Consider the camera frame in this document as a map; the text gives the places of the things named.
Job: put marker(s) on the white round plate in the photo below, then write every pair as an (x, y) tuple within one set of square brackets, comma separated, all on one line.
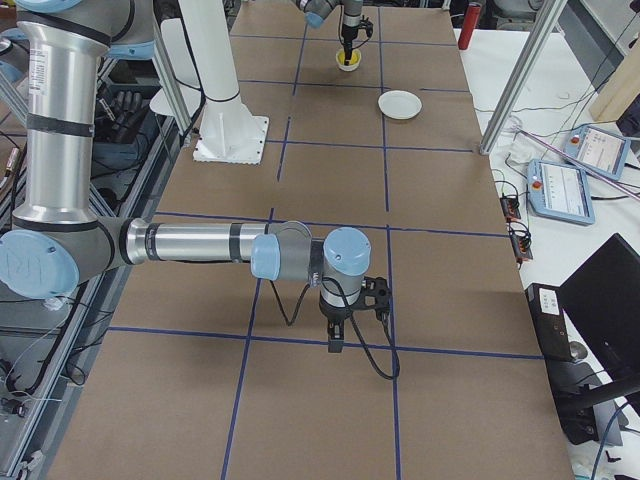
[(399, 104)]

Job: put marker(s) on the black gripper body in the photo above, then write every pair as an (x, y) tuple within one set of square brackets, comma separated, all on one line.
[(349, 26), (333, 315)]

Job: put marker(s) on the black monitor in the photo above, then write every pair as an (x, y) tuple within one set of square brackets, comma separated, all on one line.
[(601, 299)]

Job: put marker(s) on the blue teach pendant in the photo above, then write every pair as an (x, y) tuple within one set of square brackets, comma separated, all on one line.
[(604, 151), (559, 191)]

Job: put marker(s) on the wooden board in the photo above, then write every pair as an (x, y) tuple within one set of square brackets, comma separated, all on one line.
[(620, 91)]

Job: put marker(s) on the aluminium frame post right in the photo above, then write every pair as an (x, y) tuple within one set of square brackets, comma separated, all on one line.
[(537, 38)]

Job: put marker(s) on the white bowl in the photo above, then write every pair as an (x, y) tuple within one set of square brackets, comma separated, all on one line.
[(350, 70)]

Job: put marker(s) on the near blue teach pendant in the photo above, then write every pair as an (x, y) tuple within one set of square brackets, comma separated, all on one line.
[(559, 191)]

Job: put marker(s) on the red cylinder tube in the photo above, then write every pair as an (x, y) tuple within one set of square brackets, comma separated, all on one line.
[(470, 21)]

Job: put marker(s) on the orange black electronic module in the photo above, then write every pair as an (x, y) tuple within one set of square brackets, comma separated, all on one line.
[(510, 207)]

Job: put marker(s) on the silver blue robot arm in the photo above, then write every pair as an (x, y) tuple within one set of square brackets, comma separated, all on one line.
[(317, 11), (57, 242)]

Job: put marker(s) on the black box device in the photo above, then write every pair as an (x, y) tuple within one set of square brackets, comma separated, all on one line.
[(549, 322)]

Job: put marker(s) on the yellow lemon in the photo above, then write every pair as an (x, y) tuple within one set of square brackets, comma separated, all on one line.
[(352, 64)]

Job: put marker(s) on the far blue teach pendant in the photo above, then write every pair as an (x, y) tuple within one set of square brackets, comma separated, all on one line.
[(604, 151)]

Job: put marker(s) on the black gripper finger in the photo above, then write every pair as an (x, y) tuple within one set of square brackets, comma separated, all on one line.
[(347, 48), (336, 337)]

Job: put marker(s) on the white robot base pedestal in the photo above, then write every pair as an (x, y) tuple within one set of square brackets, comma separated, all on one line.
[(228, 131)]

